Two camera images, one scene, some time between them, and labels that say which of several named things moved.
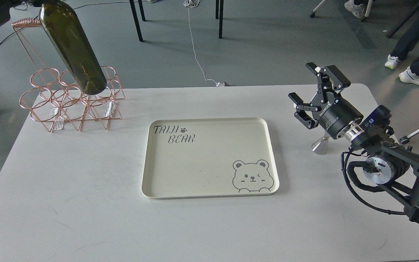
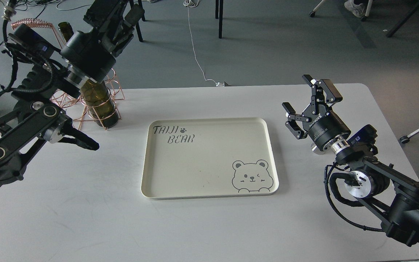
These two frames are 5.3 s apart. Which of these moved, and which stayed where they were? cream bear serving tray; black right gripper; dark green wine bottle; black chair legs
Moved: dark green wine bottle; black right gripper
Stayed: cream bear serving tray; black chair legs
